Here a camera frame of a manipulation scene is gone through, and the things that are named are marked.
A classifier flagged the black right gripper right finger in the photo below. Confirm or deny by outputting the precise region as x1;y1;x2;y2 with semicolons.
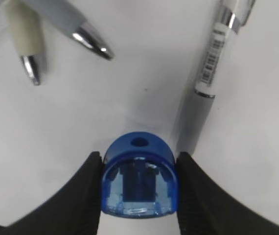
176;152;279;235

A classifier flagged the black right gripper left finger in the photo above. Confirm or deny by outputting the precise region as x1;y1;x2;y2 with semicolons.
0;152;103;235

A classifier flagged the blue pencil sharpener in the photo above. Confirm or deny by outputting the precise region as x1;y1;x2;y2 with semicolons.
101;132;179;219

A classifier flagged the blue-grey ballpoint pen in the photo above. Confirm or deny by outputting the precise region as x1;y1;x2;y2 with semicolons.
23;0;114;60

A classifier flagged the white grey mechanical pen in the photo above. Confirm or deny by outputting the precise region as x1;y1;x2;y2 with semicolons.
176;0;255;154

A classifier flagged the cream yellow ballpoint pen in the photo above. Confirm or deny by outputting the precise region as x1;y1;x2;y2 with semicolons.
5;0;45;86

